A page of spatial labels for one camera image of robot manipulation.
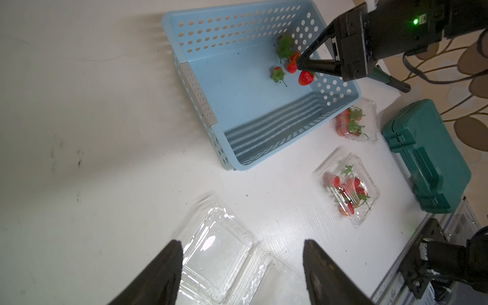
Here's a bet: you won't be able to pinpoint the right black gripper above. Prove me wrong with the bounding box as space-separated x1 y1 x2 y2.
296 0 451 81

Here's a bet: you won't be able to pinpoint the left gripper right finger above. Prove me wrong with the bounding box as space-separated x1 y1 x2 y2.
302 240 372 305

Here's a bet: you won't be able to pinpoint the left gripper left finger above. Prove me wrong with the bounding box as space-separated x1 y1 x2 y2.
110 240 183 304

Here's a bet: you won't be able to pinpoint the red strawberry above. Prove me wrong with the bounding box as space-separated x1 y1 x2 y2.
298 71 315 86

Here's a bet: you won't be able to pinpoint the packed strawberries cluster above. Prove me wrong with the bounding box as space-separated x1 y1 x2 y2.
335 106 365 137

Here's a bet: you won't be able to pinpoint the clear clamshell container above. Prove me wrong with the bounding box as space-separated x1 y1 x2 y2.
335 98 379 144
315 148 381 227
174 194 310 304

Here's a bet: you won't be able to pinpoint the strawberries in blue basket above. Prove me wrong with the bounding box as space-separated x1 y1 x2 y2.
271 34 300 86

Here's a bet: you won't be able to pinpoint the blue plastic basket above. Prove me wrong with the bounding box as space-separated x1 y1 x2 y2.
161 1 362 171

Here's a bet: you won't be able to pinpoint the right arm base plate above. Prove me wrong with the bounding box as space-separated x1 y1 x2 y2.
399 218 458 300

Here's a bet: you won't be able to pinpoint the black corrugated cable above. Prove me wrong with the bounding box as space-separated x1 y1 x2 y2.
402 28 488 85

